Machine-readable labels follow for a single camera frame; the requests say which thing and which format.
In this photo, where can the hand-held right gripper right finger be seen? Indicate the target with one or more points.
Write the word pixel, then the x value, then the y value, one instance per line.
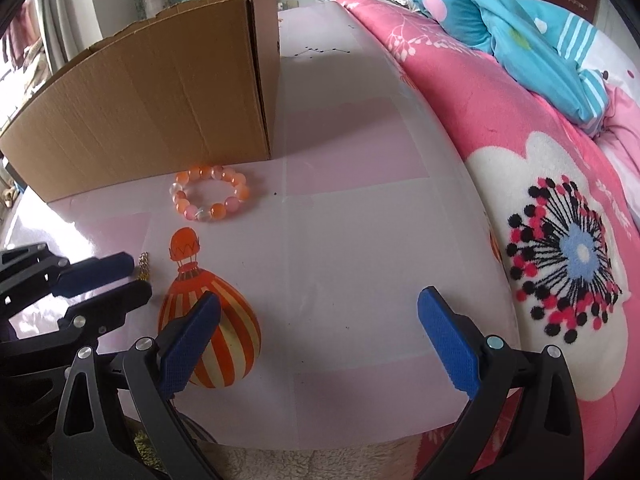
pixel 445 340

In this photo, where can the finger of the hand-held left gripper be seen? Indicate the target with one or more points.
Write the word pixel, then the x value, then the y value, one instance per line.
pixel 115 302
pixel 95 272

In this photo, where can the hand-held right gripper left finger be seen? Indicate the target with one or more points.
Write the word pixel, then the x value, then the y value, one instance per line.
pixel 190 345

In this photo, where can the brown cardboard box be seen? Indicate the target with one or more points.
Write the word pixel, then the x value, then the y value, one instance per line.
pixel 150 110

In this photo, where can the pink printed table cover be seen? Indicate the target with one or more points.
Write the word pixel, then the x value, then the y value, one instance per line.
pixel 350 210

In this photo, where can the person's fluffy green white clothing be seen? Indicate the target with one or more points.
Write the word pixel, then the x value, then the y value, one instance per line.
pixel 300 465

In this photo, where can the pink flower blanket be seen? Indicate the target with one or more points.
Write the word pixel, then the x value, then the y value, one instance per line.
pixel 500 125

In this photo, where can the hanging brown jacket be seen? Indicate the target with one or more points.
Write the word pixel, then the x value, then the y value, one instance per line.
pixel 22 35

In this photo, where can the grey window curtain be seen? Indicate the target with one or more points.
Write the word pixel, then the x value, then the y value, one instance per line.
pixel 55 20

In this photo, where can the blue patterned quilt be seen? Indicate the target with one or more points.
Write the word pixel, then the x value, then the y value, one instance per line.
pixel 510 25

